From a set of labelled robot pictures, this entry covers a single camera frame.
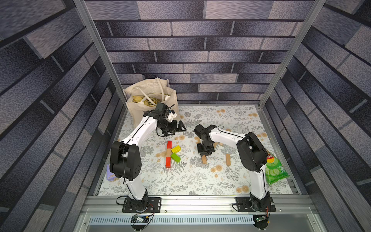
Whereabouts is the circuit board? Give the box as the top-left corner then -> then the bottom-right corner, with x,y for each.
253,215 -> 268,223
130,215 -> 150,223

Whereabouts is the beige canvas tote bag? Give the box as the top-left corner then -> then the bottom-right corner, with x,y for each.
124,77 -> 181,127

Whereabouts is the right circuit board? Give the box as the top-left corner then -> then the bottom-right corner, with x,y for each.
253,215 -> 268,223

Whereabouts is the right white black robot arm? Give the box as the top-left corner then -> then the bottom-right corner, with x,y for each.
194,125 -> 272,212

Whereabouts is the yellow block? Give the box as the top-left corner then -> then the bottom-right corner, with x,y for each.
171,146 -> 181,154

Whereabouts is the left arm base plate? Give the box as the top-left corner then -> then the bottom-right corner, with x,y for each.
122,197 -> 162,213

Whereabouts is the green chips bag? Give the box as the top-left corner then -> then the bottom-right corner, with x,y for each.
265,152 -> 289,185

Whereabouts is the natural wood block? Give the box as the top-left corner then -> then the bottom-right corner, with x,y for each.
194,136 -> 201,144
202,155 -> 207,164
166,148 -> 172,158
226,154 -> 231,166

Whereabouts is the green block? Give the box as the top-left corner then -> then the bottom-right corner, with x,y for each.
171,153 -> 181,163

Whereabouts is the purple tissue pack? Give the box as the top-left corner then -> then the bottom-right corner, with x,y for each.
106,164 -> 117,182

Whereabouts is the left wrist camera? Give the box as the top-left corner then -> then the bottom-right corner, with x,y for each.
166,111 -> 177,122

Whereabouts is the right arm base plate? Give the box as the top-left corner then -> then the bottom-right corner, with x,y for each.
235,197 -> 276,213

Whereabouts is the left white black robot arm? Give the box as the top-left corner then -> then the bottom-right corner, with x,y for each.
109,103 -> 186,212

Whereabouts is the left circuit board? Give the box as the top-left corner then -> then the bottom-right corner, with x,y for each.
130,215 -> 150,223

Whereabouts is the aluminium front rail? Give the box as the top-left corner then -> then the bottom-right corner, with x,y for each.
75,195 -> 326,232

